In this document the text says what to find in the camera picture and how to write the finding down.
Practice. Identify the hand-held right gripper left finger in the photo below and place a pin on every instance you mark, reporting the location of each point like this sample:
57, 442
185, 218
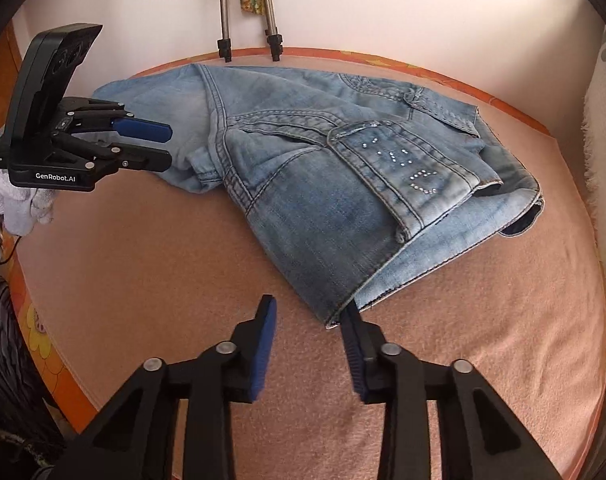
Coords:
263, 355

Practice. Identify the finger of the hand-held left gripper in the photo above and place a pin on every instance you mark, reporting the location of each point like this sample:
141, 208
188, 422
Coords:
145, 129
150, 160

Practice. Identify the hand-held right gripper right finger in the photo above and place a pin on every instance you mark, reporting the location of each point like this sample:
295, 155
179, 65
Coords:
355, 355

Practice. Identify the light blue denim pants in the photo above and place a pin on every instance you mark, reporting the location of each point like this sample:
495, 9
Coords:
308, 185

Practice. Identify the person's left hand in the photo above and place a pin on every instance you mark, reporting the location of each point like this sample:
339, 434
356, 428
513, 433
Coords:
18, 205

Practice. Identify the dark ribbed cloth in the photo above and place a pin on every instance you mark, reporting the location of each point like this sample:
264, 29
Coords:
8, 360

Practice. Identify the orange floral bed sheet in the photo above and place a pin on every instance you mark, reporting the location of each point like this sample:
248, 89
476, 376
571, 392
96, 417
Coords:
513, 109

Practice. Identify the white fringed cloth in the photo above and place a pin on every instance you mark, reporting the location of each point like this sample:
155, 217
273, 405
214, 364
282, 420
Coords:
603, 125

